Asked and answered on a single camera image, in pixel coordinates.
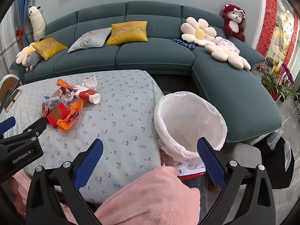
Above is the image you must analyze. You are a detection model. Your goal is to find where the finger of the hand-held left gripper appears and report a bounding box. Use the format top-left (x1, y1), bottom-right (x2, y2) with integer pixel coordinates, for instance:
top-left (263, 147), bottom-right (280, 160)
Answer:
top-left (0, 117), bottom-right (47, 146)
top-left (0, 117), bottom-right (16, 138)

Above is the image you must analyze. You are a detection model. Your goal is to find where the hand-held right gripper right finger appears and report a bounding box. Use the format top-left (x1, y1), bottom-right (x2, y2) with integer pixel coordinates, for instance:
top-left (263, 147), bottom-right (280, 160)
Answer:
top-left (197, 137), bottom-right (276, 225)

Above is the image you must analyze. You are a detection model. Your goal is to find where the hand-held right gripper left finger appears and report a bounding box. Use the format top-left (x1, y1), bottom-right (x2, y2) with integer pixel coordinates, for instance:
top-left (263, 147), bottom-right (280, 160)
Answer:
top-left (25, 138), bottom-right (104, 225)

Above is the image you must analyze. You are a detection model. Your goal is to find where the brown snack wrapper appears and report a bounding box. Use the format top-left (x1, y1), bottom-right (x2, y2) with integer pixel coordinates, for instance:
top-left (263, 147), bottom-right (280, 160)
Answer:
top-left (41, 103), bottom-right (50, 119)

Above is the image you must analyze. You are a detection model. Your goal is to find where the red cardboard box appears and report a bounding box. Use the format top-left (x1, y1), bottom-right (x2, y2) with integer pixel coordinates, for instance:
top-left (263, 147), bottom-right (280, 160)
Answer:
top-left (46, 103), bottom-right (69, 128)

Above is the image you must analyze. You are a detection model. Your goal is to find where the grey printed wrapper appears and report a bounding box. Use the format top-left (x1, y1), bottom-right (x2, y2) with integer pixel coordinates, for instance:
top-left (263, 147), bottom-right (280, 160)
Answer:
top-left (46, 97), bottom-right (62, 110)

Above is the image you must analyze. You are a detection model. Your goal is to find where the orange snack wrapper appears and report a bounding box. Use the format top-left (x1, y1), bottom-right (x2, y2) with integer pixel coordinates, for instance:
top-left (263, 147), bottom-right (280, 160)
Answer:
top-left (57, 98), bottom-right (84, 132)
top-left (57, 79), bottom-right (78, 92)

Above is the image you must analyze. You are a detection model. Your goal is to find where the white paper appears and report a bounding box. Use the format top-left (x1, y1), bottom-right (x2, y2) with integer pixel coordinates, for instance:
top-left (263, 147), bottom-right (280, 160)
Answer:
top-left (60, 91), bottom-right (76, 104)

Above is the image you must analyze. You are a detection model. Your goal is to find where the pale pink garment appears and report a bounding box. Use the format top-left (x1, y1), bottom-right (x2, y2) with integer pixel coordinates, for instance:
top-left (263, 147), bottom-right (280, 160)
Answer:
top-left (154, 91), bottom-right (228, 169)

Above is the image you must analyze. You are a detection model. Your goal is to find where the red paper cup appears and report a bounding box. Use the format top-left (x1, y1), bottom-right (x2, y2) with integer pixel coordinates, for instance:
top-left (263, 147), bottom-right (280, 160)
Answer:
top-left (78, 88), bottom-right (101, 105)

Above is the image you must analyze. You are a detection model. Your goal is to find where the white pink garment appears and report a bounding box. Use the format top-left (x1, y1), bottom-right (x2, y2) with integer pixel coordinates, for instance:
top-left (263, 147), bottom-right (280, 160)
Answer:
top-left (82, 75), bottom-right (98, 91)

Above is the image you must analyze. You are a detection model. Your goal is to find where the grey padded stool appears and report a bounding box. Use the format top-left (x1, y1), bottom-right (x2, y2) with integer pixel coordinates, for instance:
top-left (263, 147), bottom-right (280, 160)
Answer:
top-left (234, 142), bottom-right (262, 170)

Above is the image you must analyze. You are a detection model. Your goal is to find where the floral light blue tablecloth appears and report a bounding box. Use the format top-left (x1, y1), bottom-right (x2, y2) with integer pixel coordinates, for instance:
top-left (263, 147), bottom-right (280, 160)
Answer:
top-left (0, 70), bottom-right (165, 205)

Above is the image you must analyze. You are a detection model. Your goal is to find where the grey plush toy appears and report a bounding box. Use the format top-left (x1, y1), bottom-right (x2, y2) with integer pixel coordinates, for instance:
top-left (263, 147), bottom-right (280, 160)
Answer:
top-left (25, 53), bottom-right (43, 72)

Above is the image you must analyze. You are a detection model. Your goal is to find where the black bag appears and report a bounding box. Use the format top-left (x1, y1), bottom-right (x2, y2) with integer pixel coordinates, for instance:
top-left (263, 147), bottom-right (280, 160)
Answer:
top-left (267, 133), bottom-right (295, 190)

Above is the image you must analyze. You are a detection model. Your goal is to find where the pink fleece robe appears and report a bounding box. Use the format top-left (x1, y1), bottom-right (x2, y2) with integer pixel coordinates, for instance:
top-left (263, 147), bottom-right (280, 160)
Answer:
top-left (93, 166), bottom-right (201, 225)

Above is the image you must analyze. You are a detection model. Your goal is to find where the yellow embroidered pillow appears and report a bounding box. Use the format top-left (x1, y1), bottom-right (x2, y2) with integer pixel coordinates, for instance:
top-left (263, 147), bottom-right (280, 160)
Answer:
top-left (105, 21), bottom-right (148, 45)
top-left (31, 37), bottom-right (68, 60)

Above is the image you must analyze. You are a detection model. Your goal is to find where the red curtain bow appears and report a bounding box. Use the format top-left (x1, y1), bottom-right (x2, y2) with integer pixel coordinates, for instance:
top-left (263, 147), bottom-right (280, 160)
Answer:
top-left (16, 28), bottom-right (25, 44)

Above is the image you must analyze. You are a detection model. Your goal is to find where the green potted plant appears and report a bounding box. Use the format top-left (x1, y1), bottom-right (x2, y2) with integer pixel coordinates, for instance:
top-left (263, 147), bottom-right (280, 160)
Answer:
top-left (260, 66), bottom-right (286, 102)

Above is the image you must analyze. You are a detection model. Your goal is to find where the light blue embroidered pillow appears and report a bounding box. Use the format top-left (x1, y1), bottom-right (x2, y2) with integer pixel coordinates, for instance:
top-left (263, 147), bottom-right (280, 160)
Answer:
top-left (68, 27), bottom-right (112, 53)

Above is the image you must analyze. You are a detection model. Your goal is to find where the long white plush toy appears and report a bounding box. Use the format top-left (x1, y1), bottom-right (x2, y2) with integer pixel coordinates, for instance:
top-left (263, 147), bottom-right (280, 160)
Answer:
top-left (28, 5), bottom-right (46, 43)

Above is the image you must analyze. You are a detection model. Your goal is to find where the blue curtain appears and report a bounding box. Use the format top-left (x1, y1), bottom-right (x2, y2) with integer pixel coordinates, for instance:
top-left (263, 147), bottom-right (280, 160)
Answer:
top-left (17, 0), bottom-right (36, 45)

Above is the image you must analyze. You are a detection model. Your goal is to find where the purple orchid plant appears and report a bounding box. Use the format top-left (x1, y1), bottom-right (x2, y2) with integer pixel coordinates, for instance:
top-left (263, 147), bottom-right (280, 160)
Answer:
top-left (281, 63), bottom-right (296, 88)

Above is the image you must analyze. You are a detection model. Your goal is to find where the lavender ruffled cushion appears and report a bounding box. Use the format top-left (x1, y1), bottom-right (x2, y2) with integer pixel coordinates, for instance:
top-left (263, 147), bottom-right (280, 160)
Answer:
top-left (212, 36), bottom-right (240, 54)

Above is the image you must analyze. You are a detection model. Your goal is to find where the blue beaded cloth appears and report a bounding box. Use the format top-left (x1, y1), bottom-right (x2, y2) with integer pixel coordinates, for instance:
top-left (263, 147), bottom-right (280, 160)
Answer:
top-left (173, 37), bottom-right (195, 50)

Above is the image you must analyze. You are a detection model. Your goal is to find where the teal corner sofa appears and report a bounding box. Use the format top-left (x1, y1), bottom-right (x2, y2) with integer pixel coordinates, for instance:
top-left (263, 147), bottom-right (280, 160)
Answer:
top-left (9, 1), bottom-right (283, 143)

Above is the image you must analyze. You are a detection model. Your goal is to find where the red plush bear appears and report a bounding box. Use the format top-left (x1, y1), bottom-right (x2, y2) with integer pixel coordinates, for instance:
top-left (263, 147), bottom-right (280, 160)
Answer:
top-left (221, 4), bottom-right (246, 43)

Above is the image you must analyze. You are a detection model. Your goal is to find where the red bordered wall poster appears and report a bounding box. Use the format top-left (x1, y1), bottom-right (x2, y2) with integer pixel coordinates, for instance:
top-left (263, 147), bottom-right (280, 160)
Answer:
top-left (255, 0), bottom-right (300, 80)

